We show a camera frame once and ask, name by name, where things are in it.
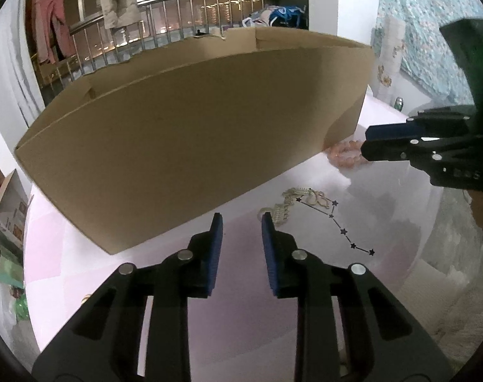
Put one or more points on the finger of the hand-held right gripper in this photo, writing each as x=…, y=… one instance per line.
x=388, y=150
x=388, y=131

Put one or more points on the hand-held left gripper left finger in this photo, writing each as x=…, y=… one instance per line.
x=215, y=250

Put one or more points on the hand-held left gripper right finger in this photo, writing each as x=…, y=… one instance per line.
x=270, y=254

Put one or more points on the large brown cardboard box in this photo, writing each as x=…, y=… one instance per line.
x=185, y=139

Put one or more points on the green glass bottle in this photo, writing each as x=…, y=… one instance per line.
x=398, y=103

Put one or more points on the floral blue blanket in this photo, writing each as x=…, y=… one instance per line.
x=424, y=28

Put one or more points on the blue white cloth bundle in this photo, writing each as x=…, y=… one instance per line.
x=277, y=16

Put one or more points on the green plastic bottle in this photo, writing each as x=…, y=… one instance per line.
x=20, y=308

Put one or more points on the green packaged item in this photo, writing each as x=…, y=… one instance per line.
x=6, y=270

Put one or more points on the small open cardboard box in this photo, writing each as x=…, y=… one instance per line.
x=6, y=203

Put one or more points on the metal balcony railing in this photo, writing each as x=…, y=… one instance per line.
x=173, y=12

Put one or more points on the white curtain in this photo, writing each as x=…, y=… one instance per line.
x=22, y=79

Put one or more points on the red pink hanging garment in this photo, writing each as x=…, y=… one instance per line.
x=50, y=16

